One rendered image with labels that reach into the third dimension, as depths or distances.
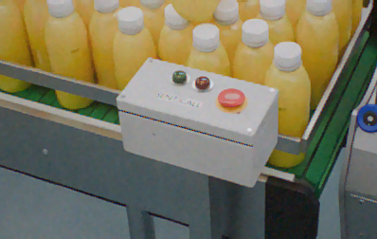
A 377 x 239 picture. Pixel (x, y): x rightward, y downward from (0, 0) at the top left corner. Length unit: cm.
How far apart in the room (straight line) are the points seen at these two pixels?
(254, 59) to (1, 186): 151
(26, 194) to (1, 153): 100
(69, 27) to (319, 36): 39
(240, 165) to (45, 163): 51
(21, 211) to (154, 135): 142
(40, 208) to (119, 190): 108
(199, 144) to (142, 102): 9
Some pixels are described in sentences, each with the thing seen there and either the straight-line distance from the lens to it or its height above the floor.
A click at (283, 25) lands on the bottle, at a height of 107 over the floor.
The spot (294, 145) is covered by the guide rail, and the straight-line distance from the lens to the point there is 121.
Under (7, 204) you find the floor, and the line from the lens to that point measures 254.
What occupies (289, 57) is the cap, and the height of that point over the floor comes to 111.
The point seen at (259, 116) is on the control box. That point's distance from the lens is 106.
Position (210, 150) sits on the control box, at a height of 105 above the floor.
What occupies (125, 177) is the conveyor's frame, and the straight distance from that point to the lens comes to 141.
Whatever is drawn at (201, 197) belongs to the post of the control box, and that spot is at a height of 91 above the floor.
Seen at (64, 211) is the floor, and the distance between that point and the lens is 247.
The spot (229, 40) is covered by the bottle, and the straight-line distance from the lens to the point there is 126.
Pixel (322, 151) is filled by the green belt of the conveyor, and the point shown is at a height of 90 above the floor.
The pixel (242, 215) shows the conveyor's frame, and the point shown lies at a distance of 134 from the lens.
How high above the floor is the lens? 181
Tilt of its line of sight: 42 degrees down
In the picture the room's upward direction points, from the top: 4 degrees counter-clockwise
